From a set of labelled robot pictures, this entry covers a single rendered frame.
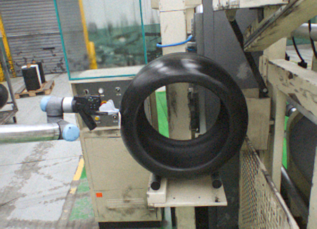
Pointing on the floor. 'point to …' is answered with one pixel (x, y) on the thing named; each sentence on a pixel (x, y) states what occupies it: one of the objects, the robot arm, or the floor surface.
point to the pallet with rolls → (34, 81)
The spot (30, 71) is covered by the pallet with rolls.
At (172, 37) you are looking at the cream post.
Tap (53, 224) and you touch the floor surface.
